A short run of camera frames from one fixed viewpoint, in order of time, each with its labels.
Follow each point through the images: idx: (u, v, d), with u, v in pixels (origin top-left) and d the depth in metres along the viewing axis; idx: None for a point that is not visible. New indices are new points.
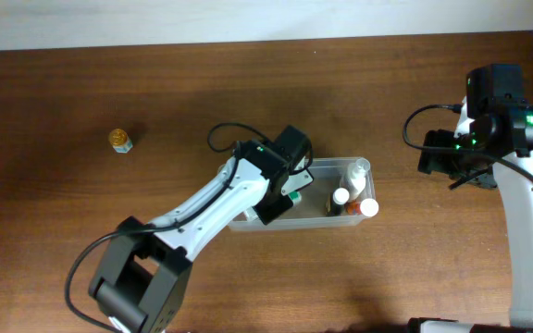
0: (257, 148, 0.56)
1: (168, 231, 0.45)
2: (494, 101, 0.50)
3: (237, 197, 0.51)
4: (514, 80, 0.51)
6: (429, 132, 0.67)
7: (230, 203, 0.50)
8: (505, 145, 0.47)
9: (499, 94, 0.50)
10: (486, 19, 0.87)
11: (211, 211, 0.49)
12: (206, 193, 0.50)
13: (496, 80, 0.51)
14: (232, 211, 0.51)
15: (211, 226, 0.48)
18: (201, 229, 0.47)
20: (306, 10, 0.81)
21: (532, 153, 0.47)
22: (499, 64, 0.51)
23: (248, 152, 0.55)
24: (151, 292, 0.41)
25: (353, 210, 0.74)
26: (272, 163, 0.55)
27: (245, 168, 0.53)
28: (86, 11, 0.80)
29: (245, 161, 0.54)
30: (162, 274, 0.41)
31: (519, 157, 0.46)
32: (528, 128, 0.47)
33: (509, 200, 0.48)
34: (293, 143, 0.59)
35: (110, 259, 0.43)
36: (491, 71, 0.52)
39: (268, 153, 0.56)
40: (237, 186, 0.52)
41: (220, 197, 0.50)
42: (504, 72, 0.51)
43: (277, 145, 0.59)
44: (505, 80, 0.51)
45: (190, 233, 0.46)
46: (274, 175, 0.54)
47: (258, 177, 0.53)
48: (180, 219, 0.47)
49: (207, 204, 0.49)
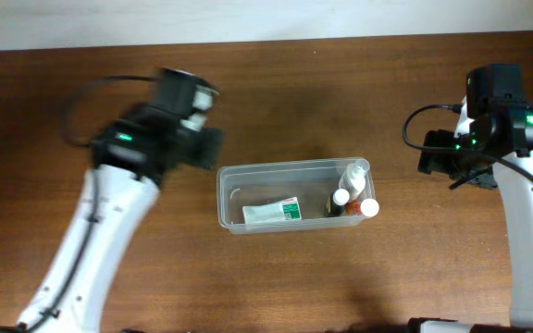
0: (116, 137, 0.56)
1: (44, 323, 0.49)
2: (494, 100, 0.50)
3: (108, 226, 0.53)
4: (513, 79, 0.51)
6: (429, 132, 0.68)
7: (104, 240, 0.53)
8: (505, 145, 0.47)
9: (498, 94, 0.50)
10: (487, 18, 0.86)
11: (80, 274, 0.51)
12: (76, 243, 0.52)
13: (496, 80, 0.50)
14: (116, 239, 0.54)
15: (89, 281, 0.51)
18: (80, 297, 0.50)
20: (306, 10, 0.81)
21: (532, 153, 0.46)
22: (499, 64, 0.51)
23: (110, 141, 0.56)
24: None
25: (353, 209, 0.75)
26: (146, 141, 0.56)
27: (113, 184, 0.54)
28: (86, 11, 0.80)
29: (107, 167, 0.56)
30: None
31: (519, 157, 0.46)
32: (528, 128, 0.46)
33: (509, 200, 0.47)
34: (173, 94, 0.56)
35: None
36: (491, 70, 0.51)
39: (134, 137, 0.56)
40: (106, 213, 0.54)
41: (89, 243, 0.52)
42: (504, 72, 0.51)
43: (153, 110, 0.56)
44: (504, 80, 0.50)
45: (67, 310, 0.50)
46: (152, 152, 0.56)
47: (124, 190, 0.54)
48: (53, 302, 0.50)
49: (80, 255, 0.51)
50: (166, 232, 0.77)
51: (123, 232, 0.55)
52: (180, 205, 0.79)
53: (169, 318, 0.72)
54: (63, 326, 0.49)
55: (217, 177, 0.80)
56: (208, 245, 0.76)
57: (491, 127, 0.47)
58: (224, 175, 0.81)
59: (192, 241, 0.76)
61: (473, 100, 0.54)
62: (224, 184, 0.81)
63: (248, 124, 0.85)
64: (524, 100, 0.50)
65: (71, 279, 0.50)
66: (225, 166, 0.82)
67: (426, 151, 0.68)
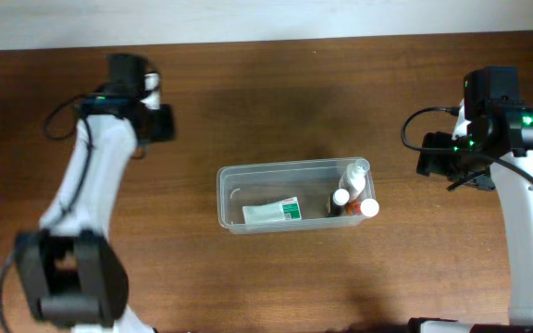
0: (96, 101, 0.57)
1: (63, 221, 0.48)
2: (490, 102, 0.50)
3: (113, 131, 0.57)
4: (510, 80, 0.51)
6: (427, 135, 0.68)
7: (101, 168, 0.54)
8: (502, 145, 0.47)
9: (495, 96, 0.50)
10: (486, 18, 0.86)
11: (95, 163, 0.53)
12: (77, 170, 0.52)
13: (492, 81, 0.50)
14: (115, 143, 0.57)
15: (97, 189, 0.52)
18: (92, 197, 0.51)
20: (306, 10, 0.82)
21: (529, 153, 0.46)
22: (496, 66, 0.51)
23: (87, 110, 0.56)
24: (86, 277, 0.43)
25: (353, 209, 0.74)
26: (117, 101, 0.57)
27: (98, 125, 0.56)
28: (86, 11, 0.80)
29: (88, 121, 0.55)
30: (84, 260, 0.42)
31: (516, 157, 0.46)
32: (525, 129, 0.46)
33: (507, 199, 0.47)
34: (131, 72, 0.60)
35: (37, 280, 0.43)
36: (489, 72, 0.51)
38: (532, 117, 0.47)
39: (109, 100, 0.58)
40: (100, 143, 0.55)
41: (92, 158, 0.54)
42: (502, 73, 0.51)
43: (115, 81, 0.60)
44: (501, 81, 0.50)
45: (83, 208, 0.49)
46: (124, 110, 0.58)
47: (115, 122, 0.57)
48: (68, 204, 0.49)
49: (84, 174, 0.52)
50: (166, 231, 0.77)
51: (123, 143, 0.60)
52: (181, 205, 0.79)
53: (169, 317, 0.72)
54: (80, 220, 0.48)
55: (217, 177, 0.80)
56: (207, 244, 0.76)
57: (489, 128, 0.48)
58: (225, 175, 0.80)
59: (192, 241, 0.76)
61: (470, 101, 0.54)
62: (223, 184, 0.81)
63: (248, 124, 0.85)
64: (520, 103, 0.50)
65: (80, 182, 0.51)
66: (225, 166, 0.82)
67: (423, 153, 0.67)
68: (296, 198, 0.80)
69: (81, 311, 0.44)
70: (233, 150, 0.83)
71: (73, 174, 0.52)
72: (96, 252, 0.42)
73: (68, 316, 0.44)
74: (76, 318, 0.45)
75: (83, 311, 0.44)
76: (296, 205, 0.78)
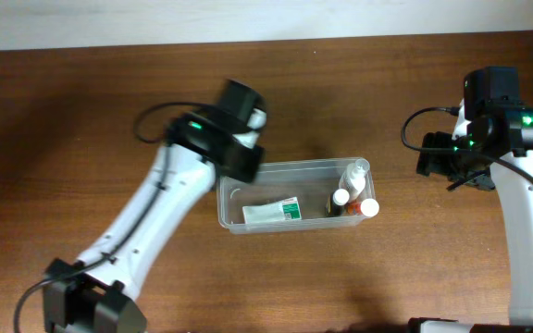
0: (194, 125, 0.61)
1: (101, 265, 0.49)
2: (490, 102, 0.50)
3: (191, 176, 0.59)
4: (510, 81, 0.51)
6: (427, 134, 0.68)
7: (164, 210, 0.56)
8: (502, 146, 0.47)
9: (495, 96, 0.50)
10: (486, 18, 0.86)
11: (156, 206, 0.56)
12: (142, 203, 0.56)
13: (492, 81, 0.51)
14: (189, 189, 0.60)
15: (147, 240, 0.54)
18: (138, 248, 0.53)
20: (306, 10, 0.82)
21: (529, 153, 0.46)
22: (496, 66, 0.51)
23: (183, 133, 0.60)
24: (97, 328, 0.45)
25: (353, 209, 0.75)
26: (212, 133, 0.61)
27: (180, 162, 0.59)
28: (86, 11, 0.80)
29: (177, 147, 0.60)
30: (102, 314, 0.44)
31: (516, 157, 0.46)
32: (525, 129, 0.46)
33: (507, 199, 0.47)
34: (238, 103, 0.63)
35: (55, 305, 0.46)
36: (489, 72, 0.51)
38: (531, 117, 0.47)
39: (208, 128, 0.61)
40: (171, 183, 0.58)
41: (156, 202, 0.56)
42: (502, 73, 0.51)
43: (218, 110, 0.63)
44: (500, 81, 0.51)
45: (126, 257, 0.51)
46: (214, 143, 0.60)
47: (197, 165, 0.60)
48: (110, 250, 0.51)
49: (142, 215, 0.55)
50: None
51: (198, 189, 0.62)
52: None
53: (169, 317, 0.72)
54: (114, 276, 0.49)
55: None
56: (207, 244, 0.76)
57: (489, 128, 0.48)
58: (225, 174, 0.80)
59: (192, 241, 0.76)
61: (470, 100, 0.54)
62: (224, 184, 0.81)
63: None
64: (520, 103, 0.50)
65: (134, 228, 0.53)
66: None
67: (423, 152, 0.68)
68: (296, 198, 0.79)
69: None
70: None
71: (135, 211, 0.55)
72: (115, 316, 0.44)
73: None
74: None
75: None
76: (296, 205, 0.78)
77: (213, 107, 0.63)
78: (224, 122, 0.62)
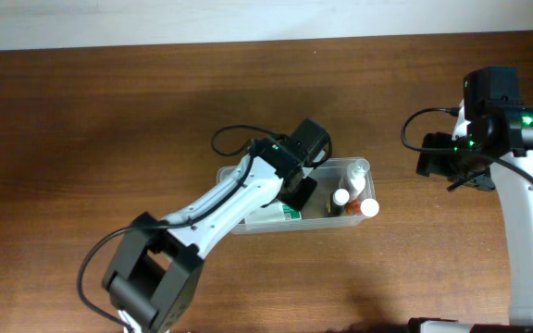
0: (273, 146, 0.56)
1: (180, 229, 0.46)
2: (490, 102, 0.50)
3: (266, 181, 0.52)
4: (511, 82, 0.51)
6: (427, 135, 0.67)
7: (241, 203, 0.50)
8: (502, 146, 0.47)
9: (495, 96, 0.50)
10: (486, 18, 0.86)
11: (236, 197, 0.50)
12: (220, 191, 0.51)
13: (492, 81, 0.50)
14: (265, 192, 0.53)
15: (224, 225, 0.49)
18: (216, 227, 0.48)
20: (306, 10, 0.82)
21: (529, 153, 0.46)
22: (497, 66, 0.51)
23: (263, 151, 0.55)
24: (165, 285, 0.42)
25: (353, 209, 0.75)
26: (287, 157, 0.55)
27: (259, 166, 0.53)
28: (87, 11, 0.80)
29: (259, 159, 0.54)
30: (175, 270, 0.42)
31: (516, 157, 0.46)
32: (524, 129, 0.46)
33: (506, 200, 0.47)
34: (311, 139, 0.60)
35: (128, 254, 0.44)
36: (489, 71, 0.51)
38: (531, 117, 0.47)
39: (284, 152, 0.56)
40: (251, 182, 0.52)
41: (236, 192, 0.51)
42: (502, 72, 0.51)
43: (292, 141, 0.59)
44: (501, 81, 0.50)
45: (204, 231, 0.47)
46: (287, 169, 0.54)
47: (272, 175, 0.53)
48: (192, 219, 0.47)
49: (222, 202, 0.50)
50: None
51: (269, 196, 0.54)
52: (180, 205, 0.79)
53: None
54: (192, 241, 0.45)
55: (217, 175, 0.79)
56: None
57: (489, 128, 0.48)
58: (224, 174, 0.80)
59: None
61: (470, 100, 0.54)
62: None
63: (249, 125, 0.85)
64: (521, 104, 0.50)
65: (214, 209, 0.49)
66: (224, 166, 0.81)
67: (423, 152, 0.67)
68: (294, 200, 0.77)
69: (139, 310, 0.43)
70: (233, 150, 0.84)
71: (215, 196, 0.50)
72: (187, 276, 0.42)
73: (126, 301, 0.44)
74: (130, 309, 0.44)
75: (140, 311, 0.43)
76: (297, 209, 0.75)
77: (287, 138, 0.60)
78: (297, 150, 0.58)
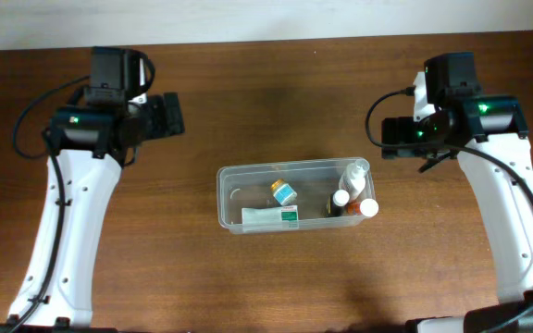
0: (72, 118, 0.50)
1: (33, 312, 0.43)
2: (450, 91, 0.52)
3: (92, 174, 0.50)
4: (466, 65, 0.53)
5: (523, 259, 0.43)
6: (388, 119, 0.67)
7: (79, 224, 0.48)
8: (464, 135, 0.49)
9: (452, 84, 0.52)
10: (489, 18, 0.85)
11: (71, 221, 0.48)
12: (52, 229, 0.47)
13: (450, 69, 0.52)
14: (97, 193, 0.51)
15: (74, 260, 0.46)
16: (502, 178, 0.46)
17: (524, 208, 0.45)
18: (67, 275, 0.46)
20: (307, 10, 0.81)
21: (491, 137, 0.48)
22: (452, 54, 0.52)
23: (61, 126, 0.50)
24: None
25: (353, 209, 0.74)
26: (101, 117, 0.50)
27: (79, 171, 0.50)
28: (86, 12, 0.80)
29: (67, 153, 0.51)
30: None
31: (479, 143, 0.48)
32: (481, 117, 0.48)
33: (480, 185, 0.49)
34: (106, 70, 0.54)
35: None
36: (444, 59, 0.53)
38: (488, 104, 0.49)
39: (85, 117, 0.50)
40: (74, 192, 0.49)
41: (68, 218, 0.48)
42: (455, 60, 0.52)
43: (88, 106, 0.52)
44: (456, 68, 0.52)
45: (55, 289, 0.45)
46: (109, 129, 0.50)
47: (92, 164, 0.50)
48: (37, 294, 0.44)
49: (57, 244, 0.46)
50: (166, 231, 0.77)
51: (105, 178, 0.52)
52: (179, 205, 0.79)
53: (168, 317, 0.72)
54: (57, 311, 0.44)
55: (217, 177, 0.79)
56: (207, 244, 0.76)
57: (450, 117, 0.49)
58: (225, 175, 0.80)
59: (192, 242, 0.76)
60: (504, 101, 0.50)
61: (430, 90, 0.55)
62: (223, 184, 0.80)
63: (248, 124, 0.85)
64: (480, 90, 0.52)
65: (56, 257, 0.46)
66: (226, 166, 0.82)
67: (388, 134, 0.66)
68: (293, 204, 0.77)
69: None
70: (232, 149, 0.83)
71: (50, 238, 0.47)
72: None
73: None
74: None
75: None
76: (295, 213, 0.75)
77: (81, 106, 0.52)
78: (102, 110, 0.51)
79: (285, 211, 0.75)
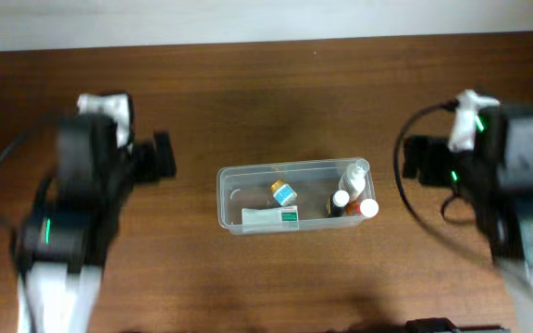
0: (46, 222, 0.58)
1: None
2: (504, 173, 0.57)
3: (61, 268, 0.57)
4: (528, 141, 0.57)
5: None
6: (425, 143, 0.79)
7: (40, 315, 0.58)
8: (517, 252, 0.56)
9: (508, 175, 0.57)
10: (488, 18, 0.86)
11: None
12: (25, 306, 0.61)
13: (509, 141, 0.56)
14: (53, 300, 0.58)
15: None
16: None
17: None
18: None
20: (306, 11, 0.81)
21: None
22: (516, 122, 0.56)
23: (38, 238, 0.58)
24: None
25: (353, 209, 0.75)
26: (80, 220, 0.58)
27: (48, 267, 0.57)
28: (86, 13, 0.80)
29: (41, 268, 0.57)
30: None
31: None
32: None
33: (529, 314, 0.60)
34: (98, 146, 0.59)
35: None
36: (507, 126, 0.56)
38: None
39: (65, 219, 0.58)
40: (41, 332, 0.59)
41: (38, 319, 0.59)
42: (522, 129, 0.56)
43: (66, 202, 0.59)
44: (516, 138, 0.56)
45: None
46: (85, 235, 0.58)
47: (64, 252, 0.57)
48: None
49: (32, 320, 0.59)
50: (166, 232, 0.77)
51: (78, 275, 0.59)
52: (179, 206, 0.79)
53: (169, 318, 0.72)
54: None
55: (217, 177, 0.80)
56: (207, 245, 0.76)
57: (499, 222, 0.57)
58: (225, 176, 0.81)
59: (192, 243, 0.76)
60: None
61: (482, 147, 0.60)
62: (224, 185, 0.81)
63: (248, 125, 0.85)
64: None
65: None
66: (226, 166, 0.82)
67: (414, 161, 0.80)
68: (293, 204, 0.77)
69: None
70: (232, 150, 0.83)
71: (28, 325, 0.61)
72: None
73: None
74: None
75: None
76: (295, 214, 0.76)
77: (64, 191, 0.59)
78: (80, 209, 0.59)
79: (284, 212, 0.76)
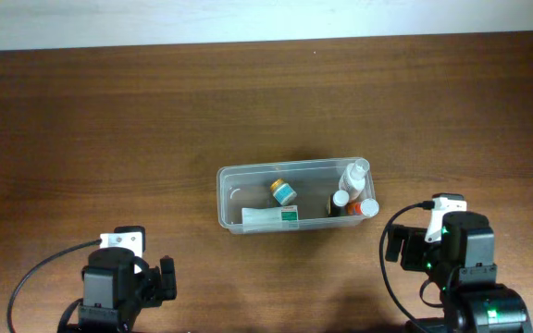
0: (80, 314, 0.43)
1: None
2: (465, 274, 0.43)
3: None
4: (482, 245, 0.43)
5: None
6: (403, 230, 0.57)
7: None
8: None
9: (469, 264, 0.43)
10: (489, 18, 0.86)
11: None
12: None
13: (467, 250, 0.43)
14: None
15: None
16: None
17: None
18: None
20: (308, 10, 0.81)
21: None
22: (472, 232, 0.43)
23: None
24: None
25: (353, 209, 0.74)
26: None
27: None
28: (86, 11, 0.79)
29: None
30: None
31: None
32: (490, 326, 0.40)
33: None
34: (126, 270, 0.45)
35: None
36: (464, 238, 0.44)
38: (496, 311, 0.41)
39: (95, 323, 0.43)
40: None
41: None
42: (476, 237, 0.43)
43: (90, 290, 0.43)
44: (473, 252, 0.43)
45: None
46: None
47: None
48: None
49: None
50: (166, 231, 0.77)
51: None
52: (180, 205, 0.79)
53: (169, 318, 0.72)
54: None
55: (217, 177, 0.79)
56: (207, 244, 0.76)
57: (458, 315, 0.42)
58: (225, 175, 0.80)
59: (192, 242, 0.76)
60: (514, 296, 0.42)
61: (443, 258, 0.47)
62: (223, 184, 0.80)
63: (248, 125, 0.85)
64: (492, 272, 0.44)
65: None
66: (225, 166, 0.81)
67: (395, 245, 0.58)
68: (293, 205, 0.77)
69: None
70: (232, 150, 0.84)
71: None
72: None
73: None
74: None
75: None
76: (295, 215, 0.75)
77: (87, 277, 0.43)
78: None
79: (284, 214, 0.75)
